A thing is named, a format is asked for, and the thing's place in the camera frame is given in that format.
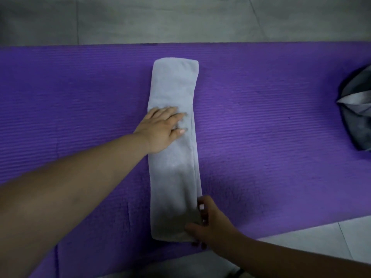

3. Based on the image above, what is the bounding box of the light grey towel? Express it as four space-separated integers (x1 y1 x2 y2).
147 57 203 242

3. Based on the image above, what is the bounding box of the person's left hand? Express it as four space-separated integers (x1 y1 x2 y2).
133 106 187 155

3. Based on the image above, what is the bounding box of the dark grey towel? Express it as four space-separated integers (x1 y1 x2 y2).
336 64 371 151

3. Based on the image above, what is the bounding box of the whitish grey towel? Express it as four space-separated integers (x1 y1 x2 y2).
337 89 371 116

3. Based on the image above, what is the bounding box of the purple yoga mat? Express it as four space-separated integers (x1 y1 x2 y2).
0 42 371 278

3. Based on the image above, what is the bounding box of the person's right hand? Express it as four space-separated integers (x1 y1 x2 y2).
185 195 247 254

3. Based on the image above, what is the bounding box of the person's right forearm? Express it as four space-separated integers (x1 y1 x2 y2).
229 236 371 278

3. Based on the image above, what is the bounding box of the person's left forearm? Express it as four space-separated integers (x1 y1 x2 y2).
0 132 151 278

